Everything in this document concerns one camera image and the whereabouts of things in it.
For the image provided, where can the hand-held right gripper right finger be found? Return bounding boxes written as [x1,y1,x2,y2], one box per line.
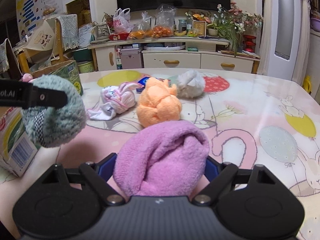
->
[191,156,276,205]

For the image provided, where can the white pink patterned socks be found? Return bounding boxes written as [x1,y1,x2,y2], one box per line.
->
[87,82,145,121]

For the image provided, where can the wooden photo frame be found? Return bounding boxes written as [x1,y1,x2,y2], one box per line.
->
[192,21,207,37]

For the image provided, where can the printed bunny tablecloth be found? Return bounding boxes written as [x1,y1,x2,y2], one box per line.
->
[0,67,320,240]

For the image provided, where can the wall poster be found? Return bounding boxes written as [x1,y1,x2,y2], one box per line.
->
[16,0,63,37]

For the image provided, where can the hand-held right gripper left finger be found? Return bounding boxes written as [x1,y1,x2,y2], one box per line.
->
[41,153,126,206]

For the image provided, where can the green printed cardboard box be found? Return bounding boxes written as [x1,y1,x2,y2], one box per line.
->
[0,59,84,178]

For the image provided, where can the dark green storage box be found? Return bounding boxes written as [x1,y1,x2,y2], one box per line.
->
[72,48,93,63]

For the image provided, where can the orange knitted cloth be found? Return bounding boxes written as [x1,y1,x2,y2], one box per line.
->
[137,77,182,128]

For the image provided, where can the white fluffy rolled sock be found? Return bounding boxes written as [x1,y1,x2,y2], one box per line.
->
[177,70,206,99]

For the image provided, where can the pink knitted sock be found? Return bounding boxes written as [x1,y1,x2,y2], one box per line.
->
[114,123,210,197]

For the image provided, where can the pink white flower bouquet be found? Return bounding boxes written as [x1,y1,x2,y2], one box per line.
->
[217,2,264,34]

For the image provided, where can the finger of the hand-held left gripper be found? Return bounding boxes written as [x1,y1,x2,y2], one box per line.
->
[32,86,68,109]

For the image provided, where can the white curtain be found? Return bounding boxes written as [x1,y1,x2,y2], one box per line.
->
[257,0,273,74]

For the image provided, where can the white tv cabinet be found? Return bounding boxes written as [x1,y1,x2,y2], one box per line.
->
[87,35,261,75]

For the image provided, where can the white red plastic bag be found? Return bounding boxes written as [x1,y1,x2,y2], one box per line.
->
[113,8,131,33]

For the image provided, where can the teal fuzzy sock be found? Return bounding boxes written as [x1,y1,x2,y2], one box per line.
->
[21,74,87,148]

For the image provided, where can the red flower sprigs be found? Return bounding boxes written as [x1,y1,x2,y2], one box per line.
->
[104,12,115,28]

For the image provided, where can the white standing air conditioner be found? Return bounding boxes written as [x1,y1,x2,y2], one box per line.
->
[265,0,309,85]

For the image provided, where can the bagged bread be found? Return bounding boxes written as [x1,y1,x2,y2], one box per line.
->
[42,6,57,17]

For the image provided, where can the white printed sack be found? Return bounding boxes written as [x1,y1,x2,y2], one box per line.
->
[78,24,94,48]

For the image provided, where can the pink case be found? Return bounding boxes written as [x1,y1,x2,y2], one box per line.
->
[120,48,142,70]

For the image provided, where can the white tray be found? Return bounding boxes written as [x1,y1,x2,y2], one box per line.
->
[144,44,185,52]

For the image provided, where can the lace chair cover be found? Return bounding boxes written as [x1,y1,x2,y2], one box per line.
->
[56,14,80,52]

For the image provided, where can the clear bag of tangerines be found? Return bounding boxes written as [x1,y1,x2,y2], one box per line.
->
[151,4,177,38]

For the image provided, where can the blue tissue pack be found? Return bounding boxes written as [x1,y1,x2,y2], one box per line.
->
[136,77,172,93]

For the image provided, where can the red vase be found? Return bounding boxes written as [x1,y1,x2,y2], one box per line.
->
[244,34,257,53]

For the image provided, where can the clear bag of oranges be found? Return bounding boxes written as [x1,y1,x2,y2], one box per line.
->
[127,11,153,40]

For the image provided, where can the pale green bin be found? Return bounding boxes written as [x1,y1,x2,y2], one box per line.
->
[76,60,96,74]

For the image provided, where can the green potted plant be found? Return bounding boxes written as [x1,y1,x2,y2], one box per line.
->
[207,17,242,53]

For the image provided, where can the yellow bottle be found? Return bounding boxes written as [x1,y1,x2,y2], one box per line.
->
[302,76,312,94]

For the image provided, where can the red snack package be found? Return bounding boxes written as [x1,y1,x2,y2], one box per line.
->
[109,32,130,41]

